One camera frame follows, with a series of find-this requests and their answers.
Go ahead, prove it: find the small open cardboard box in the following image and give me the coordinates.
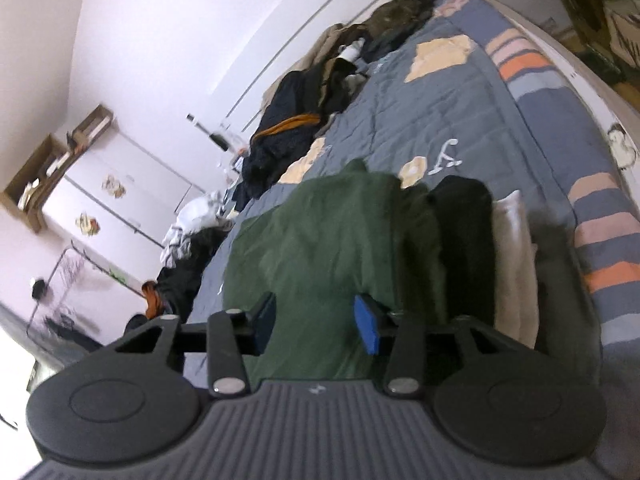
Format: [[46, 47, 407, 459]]
[[67, 104, 115, 154]]

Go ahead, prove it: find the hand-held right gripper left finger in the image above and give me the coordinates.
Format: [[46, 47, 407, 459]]
[[106, 291, 278, 401]]

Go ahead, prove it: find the pile of dark clothes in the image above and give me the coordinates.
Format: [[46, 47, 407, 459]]
[[122, 224, 236, 334]]

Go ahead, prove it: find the orange brown strap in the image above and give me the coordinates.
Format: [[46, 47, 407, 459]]
[[252, 113, 321, 141]]

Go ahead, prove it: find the beige garment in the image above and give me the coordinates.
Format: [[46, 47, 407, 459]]
[[264, 22, 351, 106]]

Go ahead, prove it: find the grey quilted printed blanket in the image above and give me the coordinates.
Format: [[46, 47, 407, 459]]
[[184, 7, 582, 362]]

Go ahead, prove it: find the dark green t-shirt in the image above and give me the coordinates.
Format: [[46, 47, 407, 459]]
[[222, 158, 449, 382]]

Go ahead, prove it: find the olive camouflage garment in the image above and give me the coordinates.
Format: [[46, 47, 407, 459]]
[[357, 0, 434, 64]]

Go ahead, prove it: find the black metal clothes rack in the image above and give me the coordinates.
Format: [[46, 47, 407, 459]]
[[26, 239, 152, 347]]

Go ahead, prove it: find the white wardrobe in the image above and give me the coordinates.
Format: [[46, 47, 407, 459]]
[[42, 129, 206, 286]]

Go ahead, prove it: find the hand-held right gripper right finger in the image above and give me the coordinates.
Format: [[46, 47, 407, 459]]
[[353, 293, 517, 402]]

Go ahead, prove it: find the white crumpled garment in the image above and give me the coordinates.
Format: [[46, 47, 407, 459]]
[[159, 192, 241, 269]]

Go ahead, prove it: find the white bed headboard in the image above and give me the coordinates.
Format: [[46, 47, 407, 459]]
[[214, 0, 427, 137]]

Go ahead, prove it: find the printed cardboard box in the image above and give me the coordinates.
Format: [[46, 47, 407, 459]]
[[602, 0, 640, 69]]

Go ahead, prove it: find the white cartoon printed bed side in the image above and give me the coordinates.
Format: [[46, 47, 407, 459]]
[[440, 0, 640, 191]]

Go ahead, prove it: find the striped bed sheet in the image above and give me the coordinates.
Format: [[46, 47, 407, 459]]
[[417, 0, 640, 352]]

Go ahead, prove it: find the large open cardboard box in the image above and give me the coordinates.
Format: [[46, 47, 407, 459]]
[[2, 133, 71, 234]]

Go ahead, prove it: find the folded white garment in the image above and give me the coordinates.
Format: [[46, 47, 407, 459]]
[[492, 189, 539, 349]]

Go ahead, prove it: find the black hairbrush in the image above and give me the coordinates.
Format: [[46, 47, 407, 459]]
[[186, 113, 231, 151]]

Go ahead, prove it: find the orange brown garment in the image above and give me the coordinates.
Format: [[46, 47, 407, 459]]
[[141, 281, 166, 320]]

